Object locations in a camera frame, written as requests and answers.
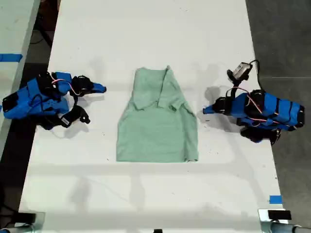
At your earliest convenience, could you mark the grey pipe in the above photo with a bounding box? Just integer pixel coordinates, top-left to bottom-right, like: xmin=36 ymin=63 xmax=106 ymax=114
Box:
xmin=270 ymin=222 xmax=311 ymax=233

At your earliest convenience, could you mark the small blue tape piece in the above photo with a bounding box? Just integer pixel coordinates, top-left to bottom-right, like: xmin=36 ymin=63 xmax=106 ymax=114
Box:
xmin=269 ymin=194 xmax=283 ymax=205

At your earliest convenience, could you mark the white side table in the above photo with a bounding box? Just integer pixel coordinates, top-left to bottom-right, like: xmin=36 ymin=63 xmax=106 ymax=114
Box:
xmin=0 ymin=0 xmax=41 ymax=156

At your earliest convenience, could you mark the black camera cable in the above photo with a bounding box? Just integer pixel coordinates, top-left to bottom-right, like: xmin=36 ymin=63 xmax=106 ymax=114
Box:
xmin=249 ymin=59 xmax=262 ymax=91

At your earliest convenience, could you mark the black camera box white label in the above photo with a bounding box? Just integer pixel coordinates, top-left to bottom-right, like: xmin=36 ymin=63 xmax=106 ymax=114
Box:
xmin=58 ymin=105 xmax=91 ymax=128

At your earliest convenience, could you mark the grey camera box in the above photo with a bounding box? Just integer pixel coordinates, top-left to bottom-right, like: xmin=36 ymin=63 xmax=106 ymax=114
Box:
xmin=226 ymin=62 xmax=252 ymax=82

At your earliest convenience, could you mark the small black box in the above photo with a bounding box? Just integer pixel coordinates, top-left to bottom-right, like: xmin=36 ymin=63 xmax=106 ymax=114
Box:
xmin=267 ymin=210 xmax=292 ymax=220
xmin=17 ymin=212 xmax=37 ymax=223

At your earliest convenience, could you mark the pale green T-shirt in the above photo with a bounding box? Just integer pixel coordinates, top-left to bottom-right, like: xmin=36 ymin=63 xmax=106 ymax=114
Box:
xmin=116 ymin=65 xmax=200 ymax=163

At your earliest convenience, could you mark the long blue tape strip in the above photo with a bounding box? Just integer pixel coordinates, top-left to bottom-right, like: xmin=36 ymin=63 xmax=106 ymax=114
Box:
xmin=0 ymin=53 xmax=23 ymax=62

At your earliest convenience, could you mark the red and white wire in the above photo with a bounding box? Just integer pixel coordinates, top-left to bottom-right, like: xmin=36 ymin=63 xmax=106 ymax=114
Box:
xmin=52 ymin=72 xmax=82 ymax=97
xmin=244 ymin=95 xmax=280 ymax=127

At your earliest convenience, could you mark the silver metal bracket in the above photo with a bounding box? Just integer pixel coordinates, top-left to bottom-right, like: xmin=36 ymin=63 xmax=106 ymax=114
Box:
xmin=258 ymin=208 xmax=293 ymax=233

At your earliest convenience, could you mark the short black camera stalk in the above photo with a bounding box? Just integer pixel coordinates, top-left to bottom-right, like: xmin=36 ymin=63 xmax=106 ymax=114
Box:
xmin=71 ymin=94 xmax=81 ymax=109
xmin=225 ymin=79 xmax=241 ymax=100

